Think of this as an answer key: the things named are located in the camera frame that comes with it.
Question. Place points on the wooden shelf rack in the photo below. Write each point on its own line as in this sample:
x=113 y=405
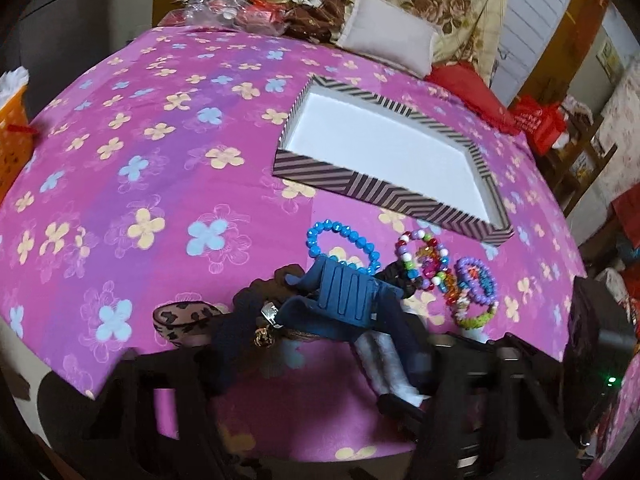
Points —
x=571 y=170

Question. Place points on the red paper gift bag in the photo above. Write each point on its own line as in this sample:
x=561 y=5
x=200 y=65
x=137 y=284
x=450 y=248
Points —
x=543 y=124

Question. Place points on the white pillow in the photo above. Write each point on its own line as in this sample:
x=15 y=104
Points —
x=379 y=30

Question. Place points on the orange plastic basket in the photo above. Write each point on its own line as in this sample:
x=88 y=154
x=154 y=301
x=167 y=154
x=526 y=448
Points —
x=17 y=137

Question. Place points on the leopard print hair band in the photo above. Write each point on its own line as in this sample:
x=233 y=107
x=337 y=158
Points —
x=188 y=323

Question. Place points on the light blue fluffy scrunchie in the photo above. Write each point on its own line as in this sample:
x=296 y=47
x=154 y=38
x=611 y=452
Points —
x=381 y=365

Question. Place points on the pink floral bedsheet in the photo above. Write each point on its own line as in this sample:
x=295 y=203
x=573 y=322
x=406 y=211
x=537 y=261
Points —
x=152 y=183

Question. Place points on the clear plastic bag pile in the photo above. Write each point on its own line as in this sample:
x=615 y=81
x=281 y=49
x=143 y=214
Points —
x=253 y=16

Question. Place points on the black scrunchie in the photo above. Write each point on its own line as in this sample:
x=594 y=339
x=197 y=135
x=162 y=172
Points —
x=396 y=274

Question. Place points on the striped cardboard tray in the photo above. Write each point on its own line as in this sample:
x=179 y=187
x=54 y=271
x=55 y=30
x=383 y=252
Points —
x=355 y=143

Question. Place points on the dark blue hair claw clip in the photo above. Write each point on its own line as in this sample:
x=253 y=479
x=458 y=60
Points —
x=335 y=301

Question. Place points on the brown velvet scrunchie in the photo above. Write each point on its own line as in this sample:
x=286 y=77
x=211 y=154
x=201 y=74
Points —
x=275 y=290

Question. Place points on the red heart cushion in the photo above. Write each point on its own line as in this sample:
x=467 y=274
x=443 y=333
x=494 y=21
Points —
x=465 y=83

